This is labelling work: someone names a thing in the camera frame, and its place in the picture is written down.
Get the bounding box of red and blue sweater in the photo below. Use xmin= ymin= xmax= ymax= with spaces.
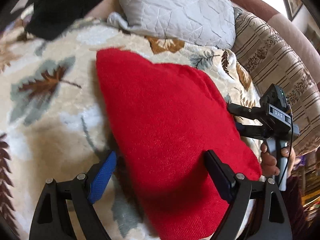
xmin=96 ymin=48 xmax=261 ymax=239

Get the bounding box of person's right hand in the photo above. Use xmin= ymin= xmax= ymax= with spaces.
xmin=260 ymin=143 xmax=296 ymax=178

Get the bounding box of striped brown floral cushion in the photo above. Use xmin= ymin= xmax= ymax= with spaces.
xmin=232 ymin=12 xmax=319 ymax=155

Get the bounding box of leaf-patterned beige blanket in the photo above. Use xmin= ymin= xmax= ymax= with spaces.
xmin=1 ymin=7 xmax=260 ymax=239

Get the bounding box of pink upholstered headboard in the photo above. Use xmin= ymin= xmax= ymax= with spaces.
xmin=230 ymin=0 xmax=319 ymax=85

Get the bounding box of grey quilted pillow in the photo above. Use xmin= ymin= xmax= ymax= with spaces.
xmin=107 ymin=0 xmax=236 ymax=49

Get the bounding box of large black garment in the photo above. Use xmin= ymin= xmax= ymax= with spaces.
xmin=25 ymin=0 xmax=102 ymax=41

